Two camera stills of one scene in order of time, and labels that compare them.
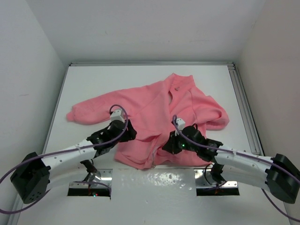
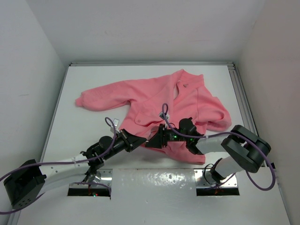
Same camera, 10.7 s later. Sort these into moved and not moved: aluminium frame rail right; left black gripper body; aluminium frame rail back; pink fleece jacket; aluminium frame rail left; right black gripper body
Moved: left black gripper body; pink fleece jacket; right black gripper body
Not moved: aluminium frame rail back; aluminium frame rail left; aluminium frame rail right
